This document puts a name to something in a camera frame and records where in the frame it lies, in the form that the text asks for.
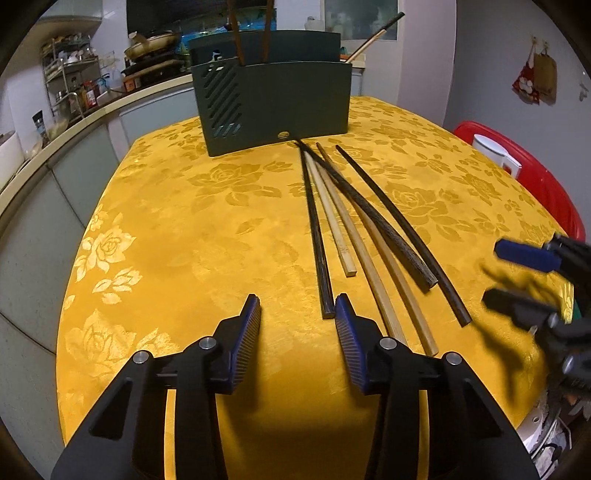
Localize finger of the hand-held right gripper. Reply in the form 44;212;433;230
481;288;561;330
493;233;591;275

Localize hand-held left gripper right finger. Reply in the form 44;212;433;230
335;293;541;480

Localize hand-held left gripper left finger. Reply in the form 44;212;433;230
51;293;262;480

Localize light bamboo chopstick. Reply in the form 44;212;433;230
358;210;439;357
305;159;358;278
315;142;409;347
344;27;389;63

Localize dark wooden chopstick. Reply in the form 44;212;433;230
294;139;438;289
335;144;472;326
367;11;407;44
299;147;335;320

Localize dark green utensil holder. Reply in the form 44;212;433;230
188;30;352;157

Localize red plastic chair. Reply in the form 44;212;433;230
453;121;586;243

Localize white electric kettle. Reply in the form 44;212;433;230
472;134;522;177

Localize hanging pot holders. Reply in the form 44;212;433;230
512;39;558;106

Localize grey base cabinets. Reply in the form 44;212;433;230
0;97;195;416

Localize beige kitchen countertop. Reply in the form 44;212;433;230
0;69;199;222

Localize frosted glass door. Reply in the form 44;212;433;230
323;0;400;44

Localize black portable stove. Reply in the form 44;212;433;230
121;58;192;77

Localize frying pan with lid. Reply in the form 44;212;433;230
124;30;183;58

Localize metal spice rack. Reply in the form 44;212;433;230
41;34;109;118

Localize grey wall cabinets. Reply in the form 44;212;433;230
34;0;105;21

